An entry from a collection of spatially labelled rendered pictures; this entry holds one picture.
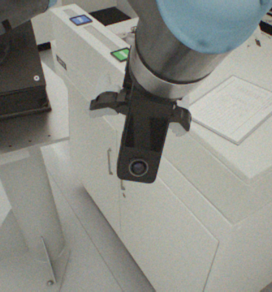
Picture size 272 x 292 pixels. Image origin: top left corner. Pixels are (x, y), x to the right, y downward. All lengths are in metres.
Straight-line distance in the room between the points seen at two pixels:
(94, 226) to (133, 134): 1.36
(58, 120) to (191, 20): 0.79
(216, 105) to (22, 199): 0.78
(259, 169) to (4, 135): 0.64
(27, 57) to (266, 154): 0.64
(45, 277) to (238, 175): 1.12
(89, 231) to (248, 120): 1.12
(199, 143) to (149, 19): 0.49
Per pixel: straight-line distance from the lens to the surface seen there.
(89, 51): 1.04
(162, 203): 0.98
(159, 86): 0.30
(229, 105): 0.79
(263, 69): 0.94
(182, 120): 0.42
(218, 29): 0.21
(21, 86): 0.96
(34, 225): 1.40
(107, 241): 1.66
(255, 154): 0.69
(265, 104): 0.81
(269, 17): 1.31
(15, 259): 1.68
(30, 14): 0.82
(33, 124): 0.97
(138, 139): 0.36
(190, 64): 0.25
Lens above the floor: 1.42
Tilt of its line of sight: 44 degrees down
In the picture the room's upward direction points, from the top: straight up
